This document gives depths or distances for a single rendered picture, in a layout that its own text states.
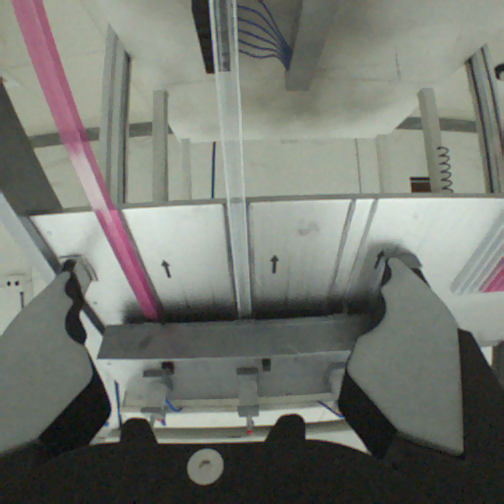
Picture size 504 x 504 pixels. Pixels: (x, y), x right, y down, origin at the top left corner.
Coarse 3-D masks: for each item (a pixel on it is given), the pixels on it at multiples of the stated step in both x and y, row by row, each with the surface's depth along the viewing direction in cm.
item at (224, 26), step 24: (216, 0) 13; (216, 24) 14; (216, 48) 15; (216, 72) 16; (240, 120) 18; (240, 144) 19; (240, 168) 20; (240, 192) 22; (240, 216) 23; (240, 240) 25; (240, 264) 27; (240, 288) 30; (240, 312) 33
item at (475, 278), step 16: (496, 224) 26; (496, 240) 26; (480, 256) 28; (496, 256) 28; (464, 272) 31; (480, 272) 30; (496, 272) 30; (464, 288) 32; (480, 288) 32; (496, 288) 32
